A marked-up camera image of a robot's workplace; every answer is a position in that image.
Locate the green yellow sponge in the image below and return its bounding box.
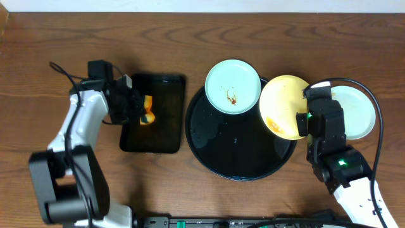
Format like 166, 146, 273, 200
140, 95, 155, 125

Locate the light blue plate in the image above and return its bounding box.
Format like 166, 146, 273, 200
331, 85, 376, 140
204, 60, 261, 115

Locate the yellow plate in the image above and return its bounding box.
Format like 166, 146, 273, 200
259, 75, 309, 141

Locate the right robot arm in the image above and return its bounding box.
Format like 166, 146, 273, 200
297, 98, 398, 227

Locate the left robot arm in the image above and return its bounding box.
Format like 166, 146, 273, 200
28, 75, 138, 227

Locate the black rectangular tray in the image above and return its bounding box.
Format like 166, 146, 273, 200
120, 73, 185, 154

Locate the black round tray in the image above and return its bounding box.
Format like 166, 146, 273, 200
185, 87, 297, 181

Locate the light blue plate top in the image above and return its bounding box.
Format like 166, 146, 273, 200
204, 60, 261, 115

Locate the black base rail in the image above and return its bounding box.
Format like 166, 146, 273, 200
132, 215, 349, 228

